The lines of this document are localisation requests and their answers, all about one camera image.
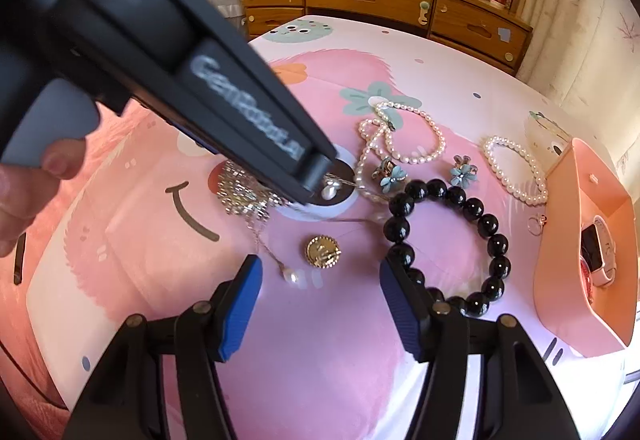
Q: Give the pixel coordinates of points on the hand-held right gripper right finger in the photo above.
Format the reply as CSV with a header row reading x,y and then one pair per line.
x,y
400,310

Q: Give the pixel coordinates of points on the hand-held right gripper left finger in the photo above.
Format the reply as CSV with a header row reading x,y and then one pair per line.
x,y
242,307

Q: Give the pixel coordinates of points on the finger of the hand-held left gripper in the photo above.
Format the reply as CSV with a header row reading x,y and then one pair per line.
x,y
315,174

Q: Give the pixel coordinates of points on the blue flower earring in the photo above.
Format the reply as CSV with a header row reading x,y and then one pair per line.
x,y
389,174
462,173

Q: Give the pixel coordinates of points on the rhinestone leaf hair comb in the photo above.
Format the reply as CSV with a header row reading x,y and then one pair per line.
x,y
240,192

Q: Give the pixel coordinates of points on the pink jewelry box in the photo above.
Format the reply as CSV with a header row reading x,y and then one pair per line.
x,y
560,300

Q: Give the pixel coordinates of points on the person's left hand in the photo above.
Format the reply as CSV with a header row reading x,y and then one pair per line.
x,y
62,158

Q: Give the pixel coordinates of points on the round gold brooch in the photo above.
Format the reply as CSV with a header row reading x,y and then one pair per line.
x,y
323,252

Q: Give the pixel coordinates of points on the pink cartoon printed bed sheet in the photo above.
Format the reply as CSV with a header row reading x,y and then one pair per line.
x,y
325,380

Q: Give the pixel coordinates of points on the pink and white watch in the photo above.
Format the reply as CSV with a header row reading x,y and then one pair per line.
x,y
605,250

